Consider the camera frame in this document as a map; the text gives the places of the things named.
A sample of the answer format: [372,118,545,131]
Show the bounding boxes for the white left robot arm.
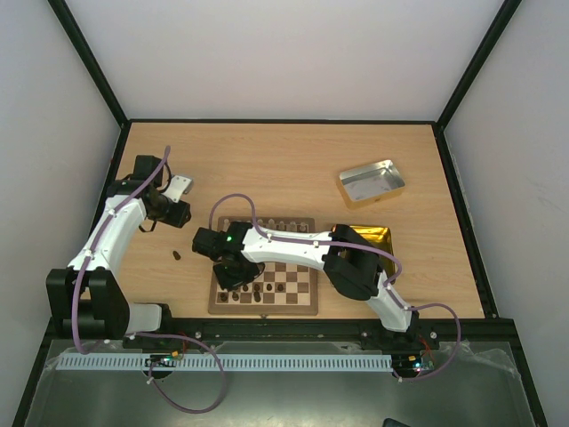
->
[45,155,193,355]

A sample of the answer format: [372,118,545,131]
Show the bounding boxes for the white slotted cable duct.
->
[54,353,392,373]

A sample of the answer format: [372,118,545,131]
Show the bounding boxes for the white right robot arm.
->
[192,222,419,349]

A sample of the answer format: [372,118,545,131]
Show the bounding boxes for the silver tin lid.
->
[337,159,405,210]

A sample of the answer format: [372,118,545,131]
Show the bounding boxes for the wooden chessboard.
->
[206,216,320,318]

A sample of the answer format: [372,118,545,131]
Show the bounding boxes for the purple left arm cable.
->
[70,145,228,413]

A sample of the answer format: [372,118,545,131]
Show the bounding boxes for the gold tin tray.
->
[324,224,398,300]

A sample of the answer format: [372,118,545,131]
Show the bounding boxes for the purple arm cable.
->
[70,145,228,413]
[208,193,462,383]

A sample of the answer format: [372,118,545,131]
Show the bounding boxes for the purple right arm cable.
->
[208,193,462,383]

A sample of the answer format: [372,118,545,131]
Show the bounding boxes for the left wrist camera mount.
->
[163,175,194,203]

